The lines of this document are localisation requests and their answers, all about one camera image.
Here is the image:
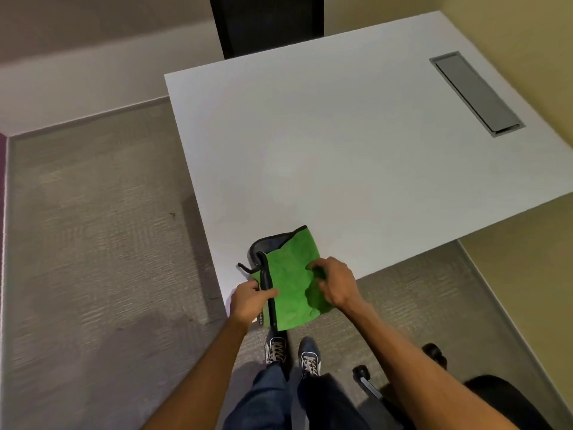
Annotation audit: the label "person's right forearm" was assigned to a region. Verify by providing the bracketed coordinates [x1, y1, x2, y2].
[342, 295, 520, 430]

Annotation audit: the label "person's left forearm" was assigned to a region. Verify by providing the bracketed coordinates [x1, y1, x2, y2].
[142, 314, 250, 430]

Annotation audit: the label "person's right hand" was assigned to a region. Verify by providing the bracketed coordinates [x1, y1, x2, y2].
[306, 257, 362, 310]

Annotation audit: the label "green microfiber cloth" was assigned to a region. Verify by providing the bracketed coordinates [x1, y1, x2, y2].
[237, 225, 334, 332]

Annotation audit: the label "person's shoe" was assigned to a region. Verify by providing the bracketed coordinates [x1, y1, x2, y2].
[298, 337, 322, 379]
[265, 328, 288, 367]

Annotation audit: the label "black office chair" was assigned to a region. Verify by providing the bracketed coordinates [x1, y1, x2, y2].
[352, 343, 556, 430]

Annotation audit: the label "person's blue jeans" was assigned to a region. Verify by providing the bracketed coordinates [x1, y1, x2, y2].
[222, 363, 372, 430]

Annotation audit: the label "person's right shoe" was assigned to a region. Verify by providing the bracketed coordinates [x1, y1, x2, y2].
[298, 337, 322, 379]

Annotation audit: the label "person's left shoe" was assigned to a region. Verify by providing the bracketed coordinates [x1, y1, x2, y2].
[265, 328, 288, 367]

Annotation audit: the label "person's left hand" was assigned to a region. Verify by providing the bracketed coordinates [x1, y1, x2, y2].
[229, 279, 279, 330]

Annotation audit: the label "grey desk cable hatch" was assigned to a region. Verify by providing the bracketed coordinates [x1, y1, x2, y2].
[429, 51, 526, 138]

